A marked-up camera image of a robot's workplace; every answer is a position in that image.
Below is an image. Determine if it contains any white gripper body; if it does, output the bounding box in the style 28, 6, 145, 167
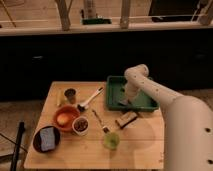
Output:
124, 82, 139, 101

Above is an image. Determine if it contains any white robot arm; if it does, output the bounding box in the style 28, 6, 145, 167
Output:
124, 64, 213, 171

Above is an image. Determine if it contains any green plastic tray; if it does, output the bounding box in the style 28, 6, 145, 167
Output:
106, 76, 159, 112

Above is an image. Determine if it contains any brown wooden block brush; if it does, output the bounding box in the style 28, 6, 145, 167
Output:
115, 111, 137, 129

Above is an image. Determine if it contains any metal fork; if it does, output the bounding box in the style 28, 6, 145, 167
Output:
92, 110, 109, 133

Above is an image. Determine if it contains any green plastic cup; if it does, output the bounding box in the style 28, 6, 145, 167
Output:
103, 132, 120, 150

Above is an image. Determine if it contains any dark metal cup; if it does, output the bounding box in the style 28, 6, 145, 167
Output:
64, 88, 76, 104

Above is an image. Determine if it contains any white cup with brown contents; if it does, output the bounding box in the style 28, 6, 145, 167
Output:
72, 116, 89, 136

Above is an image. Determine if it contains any orange bowl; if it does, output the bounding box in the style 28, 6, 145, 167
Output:
53, 106, 80, 132

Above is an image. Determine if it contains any yellow fruit in bowl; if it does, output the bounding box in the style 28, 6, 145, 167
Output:
57, 113, 69, 126

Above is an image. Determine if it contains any green object on ledge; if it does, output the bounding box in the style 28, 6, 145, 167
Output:
82, 18, 112, 25

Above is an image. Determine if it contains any blue grey sponge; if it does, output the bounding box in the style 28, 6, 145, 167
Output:
40, 127, 55, 151

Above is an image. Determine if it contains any black plate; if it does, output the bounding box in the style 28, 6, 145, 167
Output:
33, 126, 60, 153

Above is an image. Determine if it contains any black pole at left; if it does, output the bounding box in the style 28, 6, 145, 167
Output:
10, 122, 25, 171

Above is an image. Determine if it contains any white handled dish brush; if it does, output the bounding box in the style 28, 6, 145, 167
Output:
77, 87, 103, 112

